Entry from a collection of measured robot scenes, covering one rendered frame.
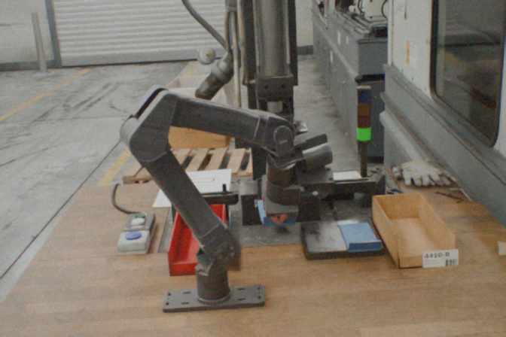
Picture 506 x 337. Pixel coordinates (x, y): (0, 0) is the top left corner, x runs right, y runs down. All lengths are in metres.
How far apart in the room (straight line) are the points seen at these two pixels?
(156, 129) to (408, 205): 0.74
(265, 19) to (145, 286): 0.65
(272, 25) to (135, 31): 9.53
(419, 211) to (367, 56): 3.08
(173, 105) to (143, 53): 9.91
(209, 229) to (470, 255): 0.59
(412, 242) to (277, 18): 0.60
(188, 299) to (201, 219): 0.19
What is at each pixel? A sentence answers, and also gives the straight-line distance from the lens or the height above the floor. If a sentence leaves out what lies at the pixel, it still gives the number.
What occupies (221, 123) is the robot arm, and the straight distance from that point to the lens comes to 1.07.
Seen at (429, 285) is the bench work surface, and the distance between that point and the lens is 1.27.
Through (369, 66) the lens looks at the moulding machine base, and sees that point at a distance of 4.56.
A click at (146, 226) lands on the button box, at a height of 0.93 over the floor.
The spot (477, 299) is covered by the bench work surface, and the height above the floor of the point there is 0.90.
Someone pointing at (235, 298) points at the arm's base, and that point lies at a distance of 1.20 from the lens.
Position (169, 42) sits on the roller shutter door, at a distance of 10.81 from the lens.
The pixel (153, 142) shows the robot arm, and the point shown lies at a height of 1.25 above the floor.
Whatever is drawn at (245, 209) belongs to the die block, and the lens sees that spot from 1.51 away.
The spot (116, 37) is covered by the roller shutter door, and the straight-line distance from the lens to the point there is 10.99.
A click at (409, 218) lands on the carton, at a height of 0.90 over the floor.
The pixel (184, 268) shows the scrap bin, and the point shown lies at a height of 0.92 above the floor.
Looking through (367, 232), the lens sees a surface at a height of 0.92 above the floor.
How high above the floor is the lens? 1.52
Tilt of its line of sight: 19 degrees down
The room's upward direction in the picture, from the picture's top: 4 degrees counter-clockwise
